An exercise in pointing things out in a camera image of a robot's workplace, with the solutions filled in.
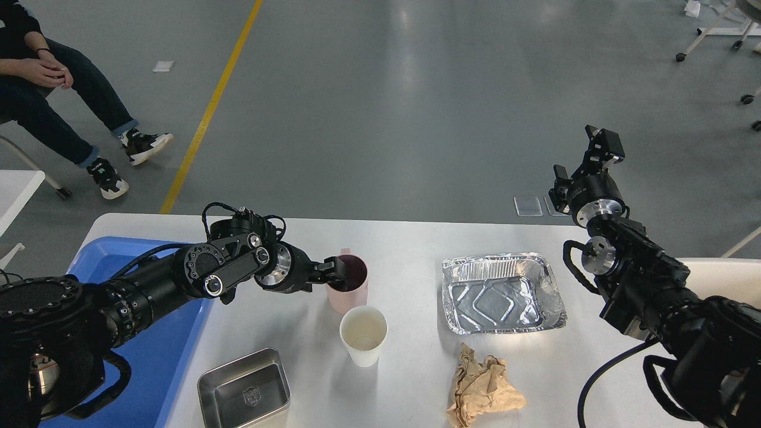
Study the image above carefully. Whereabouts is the white paper cup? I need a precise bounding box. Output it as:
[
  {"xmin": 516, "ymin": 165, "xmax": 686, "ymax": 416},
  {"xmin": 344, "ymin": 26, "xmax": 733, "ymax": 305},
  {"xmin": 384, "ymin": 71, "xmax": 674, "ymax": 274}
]
[{"xmin": 339, "ymin": 304, "xmax": 389, "ymax": 367}]

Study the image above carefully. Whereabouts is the clear floor plate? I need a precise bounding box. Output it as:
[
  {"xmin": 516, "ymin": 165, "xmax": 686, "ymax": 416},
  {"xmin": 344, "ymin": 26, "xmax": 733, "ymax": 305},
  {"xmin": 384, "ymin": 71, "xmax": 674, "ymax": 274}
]
[
  {"xmin": 514, "ymin": 197, "xmax": 543, "ymax": 217},
  {"xmin": 544, "ymin": 196, "xmax": 565, "ymax": 216}
]

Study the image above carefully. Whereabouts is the aluminium foil tray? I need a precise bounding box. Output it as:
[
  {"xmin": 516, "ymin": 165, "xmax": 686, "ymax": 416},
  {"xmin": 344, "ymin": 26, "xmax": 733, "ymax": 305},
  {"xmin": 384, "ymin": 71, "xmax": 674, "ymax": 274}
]
[{"xmin": 441, "ymin": 252, "xmax": 568, "ymax": 335}]

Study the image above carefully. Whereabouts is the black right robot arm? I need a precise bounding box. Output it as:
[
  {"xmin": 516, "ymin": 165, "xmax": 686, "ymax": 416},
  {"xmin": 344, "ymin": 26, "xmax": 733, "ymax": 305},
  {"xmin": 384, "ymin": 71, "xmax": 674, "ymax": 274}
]
[{"xmin": 548, "ymin": 125, "xmax": 760, "ymax": 427}]

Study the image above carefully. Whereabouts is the grey office chair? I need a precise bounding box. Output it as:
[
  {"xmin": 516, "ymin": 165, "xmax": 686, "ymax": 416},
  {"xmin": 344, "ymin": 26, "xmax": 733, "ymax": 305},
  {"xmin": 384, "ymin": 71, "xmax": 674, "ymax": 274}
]
[{"xmin": 1, "ymin": 135, "xmax": 73, "ymax": 200}]

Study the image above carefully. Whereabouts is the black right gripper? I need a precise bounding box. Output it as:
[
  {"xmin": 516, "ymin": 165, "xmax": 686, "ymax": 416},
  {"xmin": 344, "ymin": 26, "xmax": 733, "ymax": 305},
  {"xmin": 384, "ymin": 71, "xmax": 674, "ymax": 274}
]
[{"xmin": 548, "ymin": 125, "xmax": 626, "ymax": 228}]

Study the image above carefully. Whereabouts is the blue plastic tray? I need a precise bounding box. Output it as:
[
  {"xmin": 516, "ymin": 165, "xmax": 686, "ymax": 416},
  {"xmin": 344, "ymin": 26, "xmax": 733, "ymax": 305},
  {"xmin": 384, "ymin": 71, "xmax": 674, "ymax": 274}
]
[{"xmin": 40, "ymin": 237, "xmax": 212, "ymax": 427}]

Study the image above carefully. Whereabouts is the crumpled brown paper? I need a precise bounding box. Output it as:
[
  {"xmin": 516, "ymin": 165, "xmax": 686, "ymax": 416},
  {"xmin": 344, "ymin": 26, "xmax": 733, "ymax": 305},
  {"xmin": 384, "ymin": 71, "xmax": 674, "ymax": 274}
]
[{"xmin": 445, "ymin": 343, "xmax": 527, "ymax": 427}]

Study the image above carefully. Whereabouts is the white side table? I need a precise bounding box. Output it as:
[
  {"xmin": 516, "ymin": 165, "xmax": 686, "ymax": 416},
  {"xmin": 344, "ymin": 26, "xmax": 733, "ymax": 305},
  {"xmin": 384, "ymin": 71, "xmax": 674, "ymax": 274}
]
[{"xmin": 1, "ymin": 169, "xmax": 46, "ymax": 236}]

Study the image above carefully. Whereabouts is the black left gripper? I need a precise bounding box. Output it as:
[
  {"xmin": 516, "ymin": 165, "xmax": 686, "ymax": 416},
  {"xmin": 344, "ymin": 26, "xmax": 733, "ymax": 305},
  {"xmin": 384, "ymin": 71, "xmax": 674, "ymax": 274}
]
[{"xmin": 256, "ymin": 242, "xmax": 346, "ymax": 294}]

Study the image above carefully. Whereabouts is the pink ribbed mug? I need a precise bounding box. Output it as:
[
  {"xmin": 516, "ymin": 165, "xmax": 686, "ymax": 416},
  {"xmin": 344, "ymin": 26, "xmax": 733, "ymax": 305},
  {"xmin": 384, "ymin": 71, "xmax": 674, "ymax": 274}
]
[{"xmin": 325, "ymin": 247, "xmax": 369, "ymax": 315}]

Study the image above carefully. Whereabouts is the small stainless steel tray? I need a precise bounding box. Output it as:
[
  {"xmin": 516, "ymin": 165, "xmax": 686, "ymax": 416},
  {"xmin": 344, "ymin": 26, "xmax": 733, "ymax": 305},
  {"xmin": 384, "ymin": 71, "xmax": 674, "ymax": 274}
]
[{"xmin": 197, "ymin": 347, "xmax": 291, "ymax": 427}]

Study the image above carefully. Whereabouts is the person in dark clothes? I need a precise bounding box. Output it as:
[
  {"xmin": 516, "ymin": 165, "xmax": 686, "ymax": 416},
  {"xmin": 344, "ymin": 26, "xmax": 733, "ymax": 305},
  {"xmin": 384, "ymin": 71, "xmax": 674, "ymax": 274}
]
[{"xmin": 0, "ymin": 0, "xmax": 175, "ymax": 201}]

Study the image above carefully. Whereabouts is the white plastic bin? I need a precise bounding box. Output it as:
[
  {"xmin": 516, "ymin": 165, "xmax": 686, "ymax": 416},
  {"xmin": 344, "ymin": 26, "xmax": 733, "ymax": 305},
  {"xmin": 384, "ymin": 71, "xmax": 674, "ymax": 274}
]
[{"xmin": 681, "ymin": 257, "xmax": 760, "ymax": 308}]

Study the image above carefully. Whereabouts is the white wheeled chair base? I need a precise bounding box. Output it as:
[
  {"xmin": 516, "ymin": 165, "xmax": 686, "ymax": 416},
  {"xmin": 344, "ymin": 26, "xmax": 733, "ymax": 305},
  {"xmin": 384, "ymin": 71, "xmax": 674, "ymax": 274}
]
[{"xmin": 652, "ymin": 19, "xmax": 759, "ymax": 143}]

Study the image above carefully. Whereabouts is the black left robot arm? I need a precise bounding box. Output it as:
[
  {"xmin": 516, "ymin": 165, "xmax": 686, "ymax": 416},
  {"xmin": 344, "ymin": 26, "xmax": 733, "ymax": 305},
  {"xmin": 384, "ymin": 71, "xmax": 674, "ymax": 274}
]
[{"xmin": 1, "ymin": 202, "xmax": 351, "ymax": 427}]

